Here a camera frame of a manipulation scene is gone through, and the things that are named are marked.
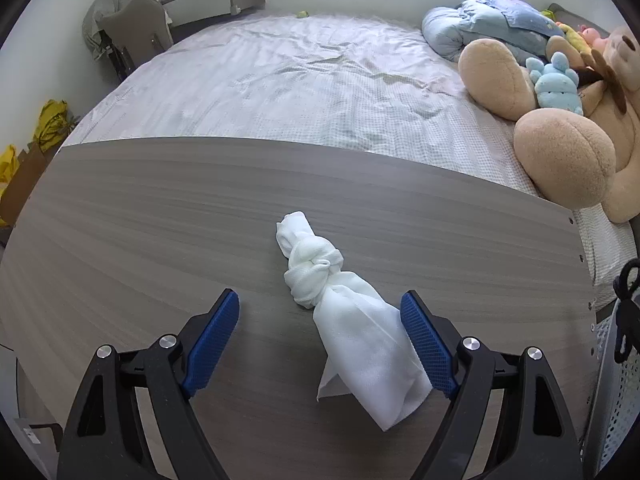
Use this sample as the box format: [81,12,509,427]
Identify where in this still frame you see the white knotted cloth bag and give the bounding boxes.
[276,211,432,431]

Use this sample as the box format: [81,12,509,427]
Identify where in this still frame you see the grey plastic laundry basket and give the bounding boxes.
[582,302,639,479]

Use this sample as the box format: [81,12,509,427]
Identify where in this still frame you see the large tan teddy bear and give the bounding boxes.
[458,26,639,223]

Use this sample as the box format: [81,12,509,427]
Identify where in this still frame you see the bed with white sheet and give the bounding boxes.
[62,8,637,286]

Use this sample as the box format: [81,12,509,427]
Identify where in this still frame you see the small blue plush toy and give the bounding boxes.
[525,52,584,116]

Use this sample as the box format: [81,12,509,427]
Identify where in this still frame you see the yellow bag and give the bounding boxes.
[1,100,78,229]

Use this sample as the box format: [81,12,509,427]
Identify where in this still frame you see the pink yellow plush toys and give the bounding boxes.
[541,9,608,54]

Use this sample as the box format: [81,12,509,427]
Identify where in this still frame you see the light blue pillow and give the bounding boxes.
[422,0,565,65]

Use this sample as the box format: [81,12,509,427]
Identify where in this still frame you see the grey chair with clothes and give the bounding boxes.
[81,0,174,81]

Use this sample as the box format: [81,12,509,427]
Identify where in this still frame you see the grey white desk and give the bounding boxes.
[160,0,266,26]

